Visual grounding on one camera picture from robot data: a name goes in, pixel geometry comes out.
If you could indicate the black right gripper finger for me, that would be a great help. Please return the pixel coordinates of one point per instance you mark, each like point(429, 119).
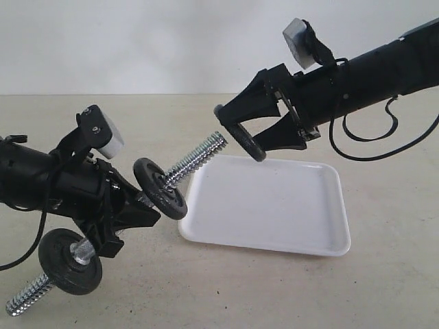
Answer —
point(255, 101)
point(284, 134)

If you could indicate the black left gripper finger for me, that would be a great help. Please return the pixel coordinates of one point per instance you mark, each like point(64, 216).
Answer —
point(129, 205)
point(103, 236)

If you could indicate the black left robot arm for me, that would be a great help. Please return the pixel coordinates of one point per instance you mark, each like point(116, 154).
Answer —
point(27, 175)

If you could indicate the white rectangular tray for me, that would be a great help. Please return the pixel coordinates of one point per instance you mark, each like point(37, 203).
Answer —
point(277, 205)

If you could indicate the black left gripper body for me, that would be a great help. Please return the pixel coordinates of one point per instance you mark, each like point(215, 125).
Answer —
point(89, 194)

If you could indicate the black metal washer disc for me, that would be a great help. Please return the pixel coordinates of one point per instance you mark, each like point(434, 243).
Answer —
point(151, 179)

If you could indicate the chrome threaded dumbbell bar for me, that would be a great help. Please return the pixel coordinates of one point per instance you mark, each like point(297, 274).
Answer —
point(73, 146)

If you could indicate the black weight plate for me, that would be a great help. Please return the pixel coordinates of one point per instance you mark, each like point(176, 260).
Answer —
point(247, 142)
point(58, 263)

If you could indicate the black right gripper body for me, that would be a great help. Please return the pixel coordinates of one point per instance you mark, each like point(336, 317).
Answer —
point(312, 98)

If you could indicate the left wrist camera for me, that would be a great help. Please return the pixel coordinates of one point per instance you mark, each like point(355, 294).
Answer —
point(99, 131)

